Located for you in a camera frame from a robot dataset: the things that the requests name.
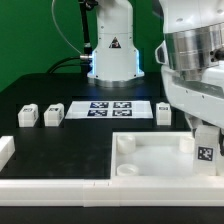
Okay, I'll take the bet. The white marker sheet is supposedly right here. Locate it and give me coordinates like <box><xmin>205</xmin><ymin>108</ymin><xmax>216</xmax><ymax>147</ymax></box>
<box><xmin>66</xmin><ymin>101</ymin><xmax>153</xmax><ymax>119</ymax></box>

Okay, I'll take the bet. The white square table top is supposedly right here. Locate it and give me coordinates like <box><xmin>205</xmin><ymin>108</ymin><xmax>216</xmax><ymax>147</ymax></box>
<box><xmin>111</xmin><ymin>132</ymin><xmax>224</xmax><ymax>177</ymax></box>

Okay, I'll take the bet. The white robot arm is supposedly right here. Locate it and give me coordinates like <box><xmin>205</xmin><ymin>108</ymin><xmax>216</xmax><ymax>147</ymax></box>
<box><xmin>85</xmin><ymin>0</ymin><xmax>224</xmax><ymax>151</ymax></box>

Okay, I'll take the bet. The white U-shaped fence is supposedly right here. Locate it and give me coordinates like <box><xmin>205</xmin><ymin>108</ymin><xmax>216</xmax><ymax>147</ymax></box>
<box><xmin>0</xmin><ymin>134</ymin><xmax>224</xmax><ymax>208</ymax></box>

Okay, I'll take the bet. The black cable bundle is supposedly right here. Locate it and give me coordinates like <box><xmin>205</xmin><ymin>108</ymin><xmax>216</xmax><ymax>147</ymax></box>
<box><xmin>46</xmin><ymin>56</ymin><xmax>88</xmax><ymax>74</ymax></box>

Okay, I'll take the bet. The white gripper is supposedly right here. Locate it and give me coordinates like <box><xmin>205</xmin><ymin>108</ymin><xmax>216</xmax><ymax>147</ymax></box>
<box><xmin>161</xmin><ymin>64</ymin><xmax>224</xmax><ymax>157</ymax></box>

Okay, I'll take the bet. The grey cable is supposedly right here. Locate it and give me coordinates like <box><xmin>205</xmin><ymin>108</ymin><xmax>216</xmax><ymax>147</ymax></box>
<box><xmin>51</xmin><ymin>0</ymin><xmax>84</xmax><ymax>56</ymax></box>

